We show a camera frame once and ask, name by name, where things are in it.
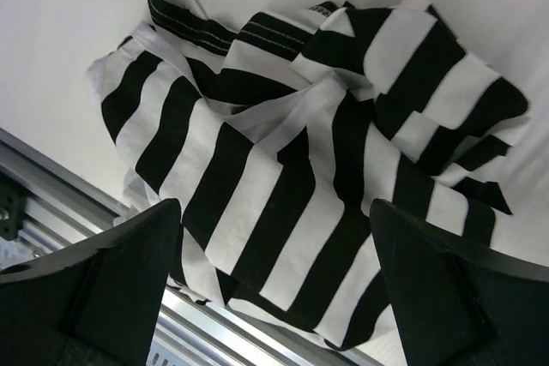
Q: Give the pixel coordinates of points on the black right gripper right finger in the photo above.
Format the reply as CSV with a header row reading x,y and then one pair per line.
x,y
457,302

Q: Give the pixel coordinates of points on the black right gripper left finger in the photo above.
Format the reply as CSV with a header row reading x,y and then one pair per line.
x,y
95,302

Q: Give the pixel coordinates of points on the black white striped tank top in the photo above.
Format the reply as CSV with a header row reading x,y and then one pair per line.
x,y
276,138

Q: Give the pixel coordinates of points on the aluminium mounting rail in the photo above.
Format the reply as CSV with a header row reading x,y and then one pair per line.
x,y
60,209

